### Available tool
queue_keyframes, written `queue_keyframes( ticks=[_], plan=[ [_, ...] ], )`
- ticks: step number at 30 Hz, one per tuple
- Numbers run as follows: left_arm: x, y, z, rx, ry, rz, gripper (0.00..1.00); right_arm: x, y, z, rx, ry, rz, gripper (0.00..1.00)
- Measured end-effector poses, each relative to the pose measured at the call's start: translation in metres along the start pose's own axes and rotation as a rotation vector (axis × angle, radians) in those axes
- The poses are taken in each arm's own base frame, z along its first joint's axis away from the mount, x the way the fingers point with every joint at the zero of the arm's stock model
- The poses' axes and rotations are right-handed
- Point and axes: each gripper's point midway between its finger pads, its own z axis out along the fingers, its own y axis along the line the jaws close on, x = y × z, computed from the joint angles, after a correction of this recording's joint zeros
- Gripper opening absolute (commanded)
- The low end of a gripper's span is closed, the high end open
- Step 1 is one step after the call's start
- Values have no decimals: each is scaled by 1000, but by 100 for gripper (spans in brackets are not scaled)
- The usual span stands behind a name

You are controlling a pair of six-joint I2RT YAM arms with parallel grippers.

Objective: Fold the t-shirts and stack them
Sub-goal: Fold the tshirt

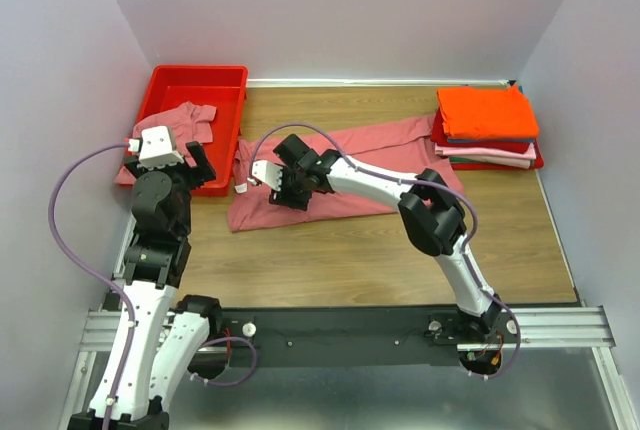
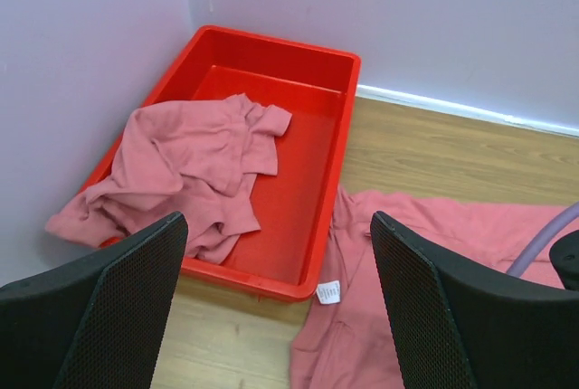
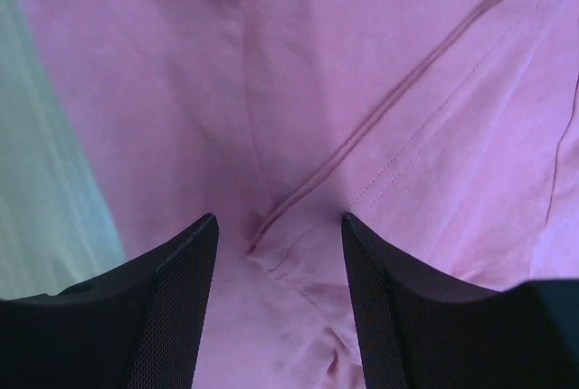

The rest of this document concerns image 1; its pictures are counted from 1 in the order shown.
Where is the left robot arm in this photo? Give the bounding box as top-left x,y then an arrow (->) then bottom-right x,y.
68,137 -> 221,429

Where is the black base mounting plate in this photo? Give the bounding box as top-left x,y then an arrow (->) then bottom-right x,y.
222,305 -> 517,368

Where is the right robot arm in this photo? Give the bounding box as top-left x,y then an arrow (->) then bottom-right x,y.
251,134 -> 501,342

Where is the red plastic bin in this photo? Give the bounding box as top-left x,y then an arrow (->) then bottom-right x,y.
135,65 -> 248,197

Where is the salmon pink t-shirt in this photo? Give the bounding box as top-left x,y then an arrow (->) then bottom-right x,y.
227,114 -> 464,232

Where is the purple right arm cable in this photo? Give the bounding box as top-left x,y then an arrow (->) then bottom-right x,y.
249,123 -> 521,381

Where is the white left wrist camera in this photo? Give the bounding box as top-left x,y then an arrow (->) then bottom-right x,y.
127,126 -> 185,170

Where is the light pink folded t-shirt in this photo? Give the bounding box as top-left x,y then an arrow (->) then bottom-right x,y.
434,144 -> 537,169

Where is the crumpled pink t-shirt in bin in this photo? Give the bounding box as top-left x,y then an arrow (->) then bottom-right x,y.
131,101 -> 216,171

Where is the green folded t-shirt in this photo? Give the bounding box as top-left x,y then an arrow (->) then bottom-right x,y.
448,157 -> 496,168

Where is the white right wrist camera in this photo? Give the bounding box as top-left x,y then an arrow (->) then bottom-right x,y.
248,160 -> 284,191

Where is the orange folded t-shirt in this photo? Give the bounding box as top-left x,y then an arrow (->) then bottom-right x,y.
436,84 -> 540,142

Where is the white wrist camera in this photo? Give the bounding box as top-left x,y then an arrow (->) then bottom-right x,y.
127,126 -> 185,170
248,160 -> 284,191

